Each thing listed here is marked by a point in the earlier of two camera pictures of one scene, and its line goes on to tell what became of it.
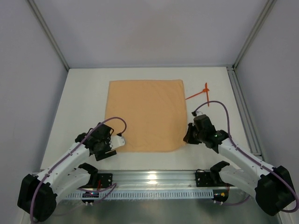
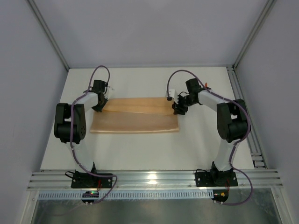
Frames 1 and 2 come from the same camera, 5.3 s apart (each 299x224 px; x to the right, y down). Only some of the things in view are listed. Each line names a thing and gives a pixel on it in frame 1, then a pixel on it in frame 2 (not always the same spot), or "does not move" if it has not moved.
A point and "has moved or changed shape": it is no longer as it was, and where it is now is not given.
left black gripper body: [104, 154] to [100, 104]
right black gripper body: [190, 136] to [180, 106]
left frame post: [32, 4] does not move
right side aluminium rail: [245, 115] does not move
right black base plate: [203, 179] does not move
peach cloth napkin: [150, 114] has moved or changed shape
